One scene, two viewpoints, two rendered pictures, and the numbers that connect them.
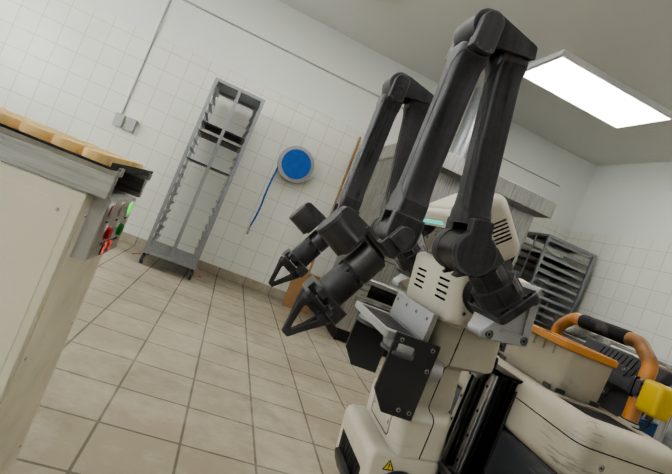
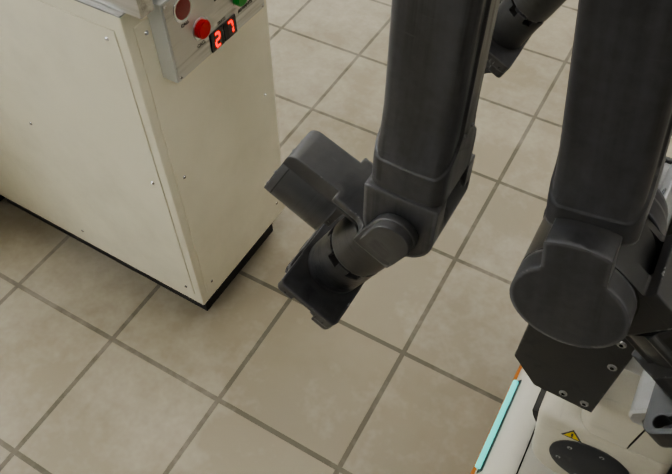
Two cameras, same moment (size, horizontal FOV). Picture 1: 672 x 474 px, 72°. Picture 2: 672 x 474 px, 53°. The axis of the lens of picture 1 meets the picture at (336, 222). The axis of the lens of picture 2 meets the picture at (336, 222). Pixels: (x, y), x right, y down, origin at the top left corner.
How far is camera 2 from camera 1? 0.72 m
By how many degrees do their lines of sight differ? 63
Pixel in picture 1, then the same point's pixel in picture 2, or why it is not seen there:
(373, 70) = not seen: outside the picture
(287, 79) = not seen: outside the picture
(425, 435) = (635, 430)
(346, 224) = (295, 189)
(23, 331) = (158, 162)
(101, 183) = not seen: outside the picture
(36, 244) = (115, 78)
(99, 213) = (159, 25)
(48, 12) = not seen: outside the picture
